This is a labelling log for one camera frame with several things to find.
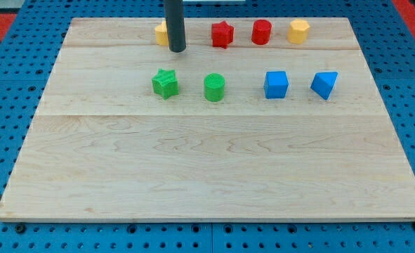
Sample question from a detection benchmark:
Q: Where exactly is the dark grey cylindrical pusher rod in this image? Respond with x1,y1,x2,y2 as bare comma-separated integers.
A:
164,0,186,53

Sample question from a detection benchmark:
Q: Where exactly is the yellow block behind rod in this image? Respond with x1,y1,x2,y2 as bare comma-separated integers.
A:
154,21,169,46

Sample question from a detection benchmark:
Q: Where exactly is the red star block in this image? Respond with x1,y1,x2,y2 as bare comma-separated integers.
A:
211,20,234,48

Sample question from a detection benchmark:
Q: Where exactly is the green cylinder block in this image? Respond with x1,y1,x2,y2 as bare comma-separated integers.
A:
204,73,225,102

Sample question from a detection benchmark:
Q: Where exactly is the yellow hexagon block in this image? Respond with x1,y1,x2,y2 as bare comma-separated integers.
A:
287,19,310,44

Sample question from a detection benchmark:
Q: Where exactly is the red cylinder block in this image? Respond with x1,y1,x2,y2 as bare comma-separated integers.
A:
251,19,272,45

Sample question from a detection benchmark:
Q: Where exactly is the blue cube block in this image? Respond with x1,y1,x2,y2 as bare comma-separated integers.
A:
263,71,289,99

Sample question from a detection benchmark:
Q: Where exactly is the light wooden board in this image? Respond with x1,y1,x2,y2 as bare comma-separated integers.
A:
0,18,415,223

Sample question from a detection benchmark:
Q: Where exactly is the green star block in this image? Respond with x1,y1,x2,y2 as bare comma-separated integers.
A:
152,69,179,100

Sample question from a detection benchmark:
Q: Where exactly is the blue triangle block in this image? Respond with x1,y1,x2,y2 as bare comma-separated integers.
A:
310,72,338,100

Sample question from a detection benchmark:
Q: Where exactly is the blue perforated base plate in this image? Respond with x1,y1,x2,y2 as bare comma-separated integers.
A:
0,0,415,252

